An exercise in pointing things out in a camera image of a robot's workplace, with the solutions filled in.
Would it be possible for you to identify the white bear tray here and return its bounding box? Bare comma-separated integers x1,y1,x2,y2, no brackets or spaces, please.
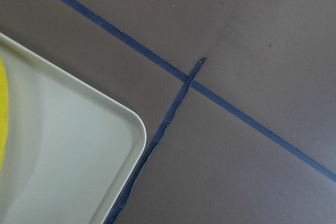
1,35,146,223

